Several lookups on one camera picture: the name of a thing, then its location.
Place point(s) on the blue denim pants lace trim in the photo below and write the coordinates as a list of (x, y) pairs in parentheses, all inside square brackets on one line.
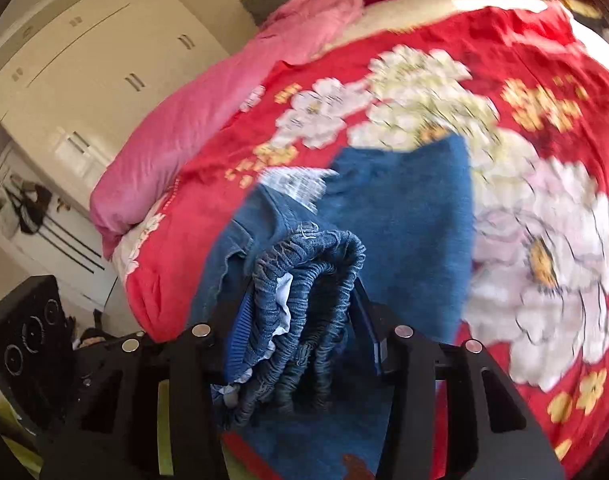
[(399, 224)]

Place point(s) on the pink quilt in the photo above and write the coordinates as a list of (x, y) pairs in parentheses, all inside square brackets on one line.
[(177, 129)]

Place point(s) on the white door with bags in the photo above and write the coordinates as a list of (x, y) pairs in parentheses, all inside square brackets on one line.
[(45, 235)]

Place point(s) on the red floral bedspread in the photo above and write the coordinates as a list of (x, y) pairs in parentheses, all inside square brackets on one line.
[(533, 108)]

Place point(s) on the cream wardrobe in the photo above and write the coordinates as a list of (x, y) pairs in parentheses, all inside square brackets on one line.
[(78, 76)]

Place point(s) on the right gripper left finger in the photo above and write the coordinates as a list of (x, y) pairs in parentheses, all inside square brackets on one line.
[(202, 357)]

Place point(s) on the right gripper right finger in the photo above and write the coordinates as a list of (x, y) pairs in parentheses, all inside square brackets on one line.
[(457, 392)]

